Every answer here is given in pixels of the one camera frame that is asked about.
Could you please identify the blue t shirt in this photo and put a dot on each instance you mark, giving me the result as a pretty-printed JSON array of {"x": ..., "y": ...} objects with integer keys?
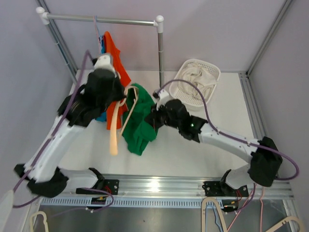
[{"x": 103, "y": 117}]

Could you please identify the cream cloth in basket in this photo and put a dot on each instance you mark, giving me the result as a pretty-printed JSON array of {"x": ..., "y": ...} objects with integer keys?
[{"x": 203, "y": 76}]

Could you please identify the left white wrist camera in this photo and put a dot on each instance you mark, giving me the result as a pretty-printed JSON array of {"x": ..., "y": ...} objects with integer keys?
[{"x": 104, "y": 61}]

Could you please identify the aluminium rail frame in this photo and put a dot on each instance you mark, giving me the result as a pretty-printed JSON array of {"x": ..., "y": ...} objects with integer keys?
[{"x": 142, "y": 186}]

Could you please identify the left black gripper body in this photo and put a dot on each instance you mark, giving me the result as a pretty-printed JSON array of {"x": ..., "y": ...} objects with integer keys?
[{"x": 116, "y": 94}]

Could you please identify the beige plastic hanger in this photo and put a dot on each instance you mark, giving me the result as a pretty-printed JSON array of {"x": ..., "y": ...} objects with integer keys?
[{"x": 113, "y": 129}]

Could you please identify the beige hanger bottom centre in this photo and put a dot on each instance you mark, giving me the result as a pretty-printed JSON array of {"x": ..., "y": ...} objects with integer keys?
[{"x": 212, "y": 203}]

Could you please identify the green t shirt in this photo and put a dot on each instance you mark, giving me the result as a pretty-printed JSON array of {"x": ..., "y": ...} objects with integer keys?
[{"x": 137, "y": 132}]

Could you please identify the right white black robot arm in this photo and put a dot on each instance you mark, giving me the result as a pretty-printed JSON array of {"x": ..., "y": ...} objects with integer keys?
[{"x": 261, "y": 156}]

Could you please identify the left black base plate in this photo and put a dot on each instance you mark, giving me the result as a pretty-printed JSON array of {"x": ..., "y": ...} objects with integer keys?
[{"x": 108, "y": 185}]

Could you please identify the light blue plastic hanger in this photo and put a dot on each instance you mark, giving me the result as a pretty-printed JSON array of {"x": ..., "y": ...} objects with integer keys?
[{"x": 102, "y": 43}]

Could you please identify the pink plastic hanger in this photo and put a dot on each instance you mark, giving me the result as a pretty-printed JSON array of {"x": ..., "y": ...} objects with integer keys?
[{"x": 98, "y": 36}]

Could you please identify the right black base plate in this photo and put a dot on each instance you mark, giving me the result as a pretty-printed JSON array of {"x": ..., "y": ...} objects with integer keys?
[{"x": 220, "y": 189}]

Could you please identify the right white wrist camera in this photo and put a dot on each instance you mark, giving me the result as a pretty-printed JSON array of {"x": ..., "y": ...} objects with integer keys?
[{"x": 162, "y": 97}]

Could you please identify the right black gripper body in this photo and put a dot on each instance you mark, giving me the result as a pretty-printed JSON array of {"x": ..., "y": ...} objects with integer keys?
[{"x": 160, "y": 118}]

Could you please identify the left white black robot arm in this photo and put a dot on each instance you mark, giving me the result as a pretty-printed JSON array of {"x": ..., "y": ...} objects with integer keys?
[{"x": 85, "y": 104}]

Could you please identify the white plastic laundry basket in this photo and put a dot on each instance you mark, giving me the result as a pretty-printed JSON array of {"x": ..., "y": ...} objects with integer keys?
[{"x": 187, "y": 93}]

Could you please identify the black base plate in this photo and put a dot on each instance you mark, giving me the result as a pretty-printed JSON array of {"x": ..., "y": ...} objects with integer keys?
[
  {"x": 108, "y": 185},
  {"x": 220, "y": 189}
]

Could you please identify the white slotted cable duct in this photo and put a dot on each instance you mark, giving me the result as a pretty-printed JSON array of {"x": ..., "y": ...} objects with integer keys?
[{"x": 123, "y": 202}]

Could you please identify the pink hanger bottom right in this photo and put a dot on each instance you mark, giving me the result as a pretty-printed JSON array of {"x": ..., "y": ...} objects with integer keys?
[{"x": 261, "y": 213}]

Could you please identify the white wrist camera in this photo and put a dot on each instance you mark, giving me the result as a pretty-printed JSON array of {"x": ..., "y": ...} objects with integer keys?
[
  {"x": 104, "y": 61},
  {"x": 162, "y": 97}
]

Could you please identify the beige hanger bottom right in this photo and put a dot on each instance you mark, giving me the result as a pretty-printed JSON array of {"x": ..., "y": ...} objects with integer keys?
[{"x": 285, "y": 221}]

